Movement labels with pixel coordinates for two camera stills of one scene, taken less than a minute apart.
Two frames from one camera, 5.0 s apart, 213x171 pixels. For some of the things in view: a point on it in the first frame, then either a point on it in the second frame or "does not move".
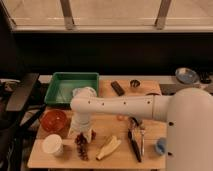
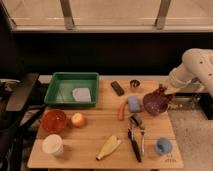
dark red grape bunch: [81, 142] to [161, 93]
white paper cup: [53, 143] does not move
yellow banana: [109, 147] does not move
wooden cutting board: [117, 142] does not move
